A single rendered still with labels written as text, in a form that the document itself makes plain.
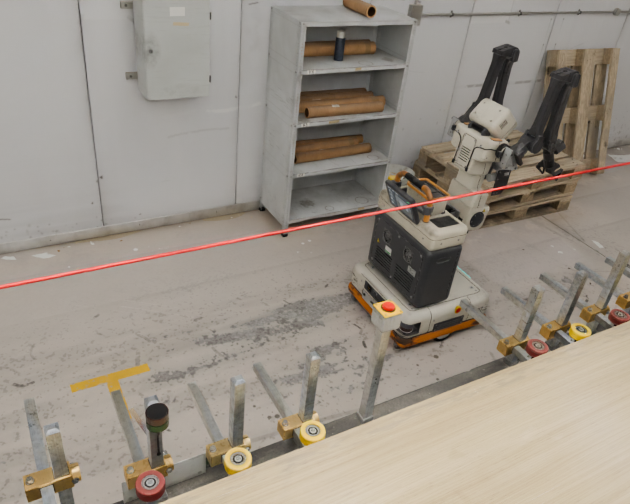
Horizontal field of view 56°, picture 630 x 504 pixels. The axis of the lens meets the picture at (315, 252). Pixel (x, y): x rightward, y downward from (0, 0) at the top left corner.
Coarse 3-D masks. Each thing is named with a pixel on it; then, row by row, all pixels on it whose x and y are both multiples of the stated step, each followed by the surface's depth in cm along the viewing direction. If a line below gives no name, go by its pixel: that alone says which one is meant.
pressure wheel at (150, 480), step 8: (144, 472) 166; (152, 472) 166; (136, 480) 164; (144, 480) 164; (152, 480) 164; (160, 480) 164; (136, 488) 162; (144, 488) 162; (152, 488) 162; (160, 488) 162; (144, 496) 161; (152, 496) 161; (160, 496) 163
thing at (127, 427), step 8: (112, 392) 194; (120, 392) 195; (112, 400) 194; (120, 400) 192; (120, 408) 189; (120, 416) 187; (128, 416) 187; (120, 424) 187; (128, 424) 184; (128, 432) 182; (128, 440) 180; (136, 440) 180; (136, 448) 178; (136, 456) 175
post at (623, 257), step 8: (624, 256) 248; (616, 264) 252; (624, 264) 250; (616, 272) 252; (608, 280) 256; (616, 280) 254; (608, 288) 257; (600, 296) 261; (608, 296) 259; (600, 304) 262; (592, 328) 269
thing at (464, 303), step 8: (464, 304) 260; (472, 304) 260; (472, 312) 257; (480, 312) 256; (480, 320) 253; (488, 320) 252; (488, 328) 250; (496, 328) 248; (496, 336) 247; (504, 336) 244; (512, 352) 240; (520, 352) 237; (520, 360) 237
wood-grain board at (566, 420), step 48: (624, 336) 240; (480, 384) 209; (528, 384) 212; (576, 384) 214; (624, 384) 217; (384, 432) 187; (432, 432) 189; (480, 432) 191; (528, 432) 193; (576, 432) 195; (624, 432) 197; (240, 480) 168; (288, 480) 169; (336, 480) 171; (384, 480) 172; (432, 480) 174; (480, 480) 176; (528, 480) 177; (576, 480) 179; (624, 480) 181
